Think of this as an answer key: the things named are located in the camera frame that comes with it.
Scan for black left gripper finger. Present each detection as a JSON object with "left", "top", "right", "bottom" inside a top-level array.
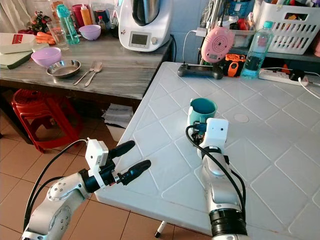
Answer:
[
  {"left": 109, "top": 140, "right": 136, "bottom": 160},
  {"left": 120, "top": 159, "right": 152, "bottom": 186}
]

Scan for teal ceramic mug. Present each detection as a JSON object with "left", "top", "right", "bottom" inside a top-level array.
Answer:
[{"left": 188, "top": 97, "right": 218, "bottom": 128}]

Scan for stack of white paper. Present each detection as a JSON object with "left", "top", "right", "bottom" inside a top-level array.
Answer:
[{"left": 102, "top": 103, "right": 135, "bottom": 141}]

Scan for black handheld controller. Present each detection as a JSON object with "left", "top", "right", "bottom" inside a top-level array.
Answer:
[{"left": 177, "top": 63, "right": 224, "bottom": 80}]

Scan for grey wooden table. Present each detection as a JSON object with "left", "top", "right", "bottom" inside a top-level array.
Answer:
[{"left": 0, "top": 34, "right": 173, "bottom": 146}]

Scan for orange and black device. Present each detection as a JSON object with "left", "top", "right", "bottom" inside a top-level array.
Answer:
[{"left": 224, "top": 53, "right": 246, "bottom": 78}]

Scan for steel spoon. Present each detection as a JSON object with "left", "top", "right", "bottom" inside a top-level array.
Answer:
[{"left": 84, "top": 62, "right": 103, "bottom": 88}]

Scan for white plastic table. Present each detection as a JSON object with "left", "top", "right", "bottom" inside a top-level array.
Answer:
[{"left": 95, "top": 61, "right": 320, "bottom": 240}]

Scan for pink round radio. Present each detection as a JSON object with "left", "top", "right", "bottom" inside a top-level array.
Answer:
[{"left": 201, "top": 26, "right": 236, "bottom": 64}]

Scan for steel fork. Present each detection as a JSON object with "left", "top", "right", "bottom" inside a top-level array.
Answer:
[{"left": 73, "top": 61, "right": 97, "bottom": 86}]

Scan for red plastic stool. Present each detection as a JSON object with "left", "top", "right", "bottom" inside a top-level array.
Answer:
[{"left": 11, "top": 89, "right": 81, "bottom": 153}]

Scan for white power strip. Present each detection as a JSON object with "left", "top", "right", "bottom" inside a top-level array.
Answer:
[{"left": 259, "top": 67, "right": 306, "bottom": 86}]

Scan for clear teal-capped water bottle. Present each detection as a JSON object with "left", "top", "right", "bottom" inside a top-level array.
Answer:
[{"left": 241, "top": 20, "right": 275, "bottom": 80}]

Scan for shallow steel bowl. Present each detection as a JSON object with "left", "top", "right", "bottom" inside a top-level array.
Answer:
[{"left": 46, "top": 59, "right": 82, "bottom": 79}]

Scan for clear plastic container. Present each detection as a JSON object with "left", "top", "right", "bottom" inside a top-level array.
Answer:
[{"left": 230, "top": 27, "right": 256, "bottom": 49}]

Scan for white food processor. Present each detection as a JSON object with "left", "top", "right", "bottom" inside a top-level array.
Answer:
[{"left": 118, "top": 0, "right": 172, "bottom": 52}]

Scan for large purple plastic bowl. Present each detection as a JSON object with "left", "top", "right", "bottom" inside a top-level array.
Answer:
[{"left": 31, "top": 47, "right": 63, "bottom": 68}]

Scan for small purple plastic bowl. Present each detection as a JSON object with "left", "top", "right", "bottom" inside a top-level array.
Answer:
[{"left": 78, "top": 24, "right": 102, "bottom": 41}]

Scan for blue plastic container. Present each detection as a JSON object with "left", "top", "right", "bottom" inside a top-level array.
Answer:
[{"left": 225, "top": 0, "right": 256, "bottom": 18}]

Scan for green cutting board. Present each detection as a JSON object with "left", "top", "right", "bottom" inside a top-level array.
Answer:
[{"left": 0, "top": 47, "right": 37, "bottom": 70}]

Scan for clear drinking glass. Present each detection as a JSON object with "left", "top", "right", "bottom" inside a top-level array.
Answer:
[{"left": 49, "top": 21, "right": 70, "bottom": 49}]

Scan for white plastic basket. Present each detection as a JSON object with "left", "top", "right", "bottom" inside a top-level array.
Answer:
[{"left": 252, "top": 0, "right": 320, "bottom": 55}]

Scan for green drinking bottle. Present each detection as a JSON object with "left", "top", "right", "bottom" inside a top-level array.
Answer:
[{"left": 56, "top": 4, "right": 81, "bottom": 45}]

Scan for orange carrots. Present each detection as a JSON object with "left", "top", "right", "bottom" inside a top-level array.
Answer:
[{"left": 36, "top": 31, "right": 57, "bottom": 45}]

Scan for orange bottle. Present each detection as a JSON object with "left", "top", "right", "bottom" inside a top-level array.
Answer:
[{"left": 80, "top": 4, "right": 93, "bottom": 27}]

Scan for white rectangular dish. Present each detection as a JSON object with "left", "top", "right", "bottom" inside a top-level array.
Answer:
[{"left": 0, "top": 33, "right": 37, "bottom": 55}]

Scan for red container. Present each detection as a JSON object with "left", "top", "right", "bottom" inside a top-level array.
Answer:
[{"left": 71, "top": 4, "right": 85, "bottom": 28}]

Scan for small flower plant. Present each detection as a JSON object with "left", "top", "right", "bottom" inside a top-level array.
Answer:
[{"left": 30, "top": 11, "right": 53, "bottom": 34}]

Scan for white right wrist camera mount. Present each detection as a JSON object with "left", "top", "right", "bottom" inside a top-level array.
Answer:
[{"left": 204, "top": 118, "right": 229, "bottom": 148}]

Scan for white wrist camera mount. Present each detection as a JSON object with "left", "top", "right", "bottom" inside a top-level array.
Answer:
[
  {"left": 84, "top": 139, "right": 112, "bottom": 193},
  {"left": 204, "top": 118, "right": 229, "bottom": 148}
]

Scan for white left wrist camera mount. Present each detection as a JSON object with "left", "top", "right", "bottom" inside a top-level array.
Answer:
[{"left": 84, "top": 139, "right": 112, "bottom": 193}]

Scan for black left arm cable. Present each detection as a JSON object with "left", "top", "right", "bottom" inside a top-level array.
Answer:
[{"left": 23, "top": 139, "right": 87, "bottom": 236}]

